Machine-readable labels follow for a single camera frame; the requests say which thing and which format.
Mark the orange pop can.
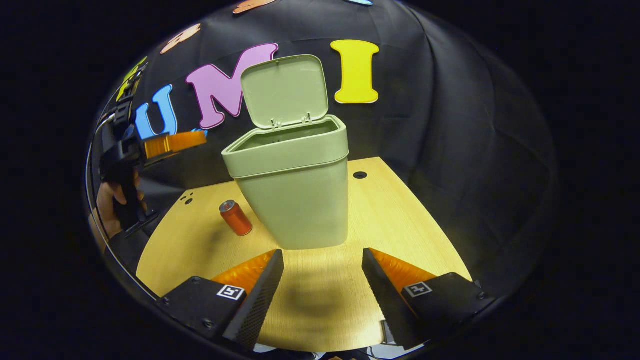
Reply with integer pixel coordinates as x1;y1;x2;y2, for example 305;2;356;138
219;199;254;237

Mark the wooden desktop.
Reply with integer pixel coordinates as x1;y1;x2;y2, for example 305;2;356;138
136;156;473;353

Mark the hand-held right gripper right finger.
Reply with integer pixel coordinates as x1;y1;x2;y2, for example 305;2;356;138
362;247;498;351

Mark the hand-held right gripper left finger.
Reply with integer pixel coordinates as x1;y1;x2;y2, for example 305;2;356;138
156;249;285;351

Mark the pale green desktop garbage bin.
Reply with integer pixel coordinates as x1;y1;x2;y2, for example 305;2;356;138
221;54;350;251

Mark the black backdrop cloth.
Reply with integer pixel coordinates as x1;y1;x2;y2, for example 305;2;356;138
85;0;558;301

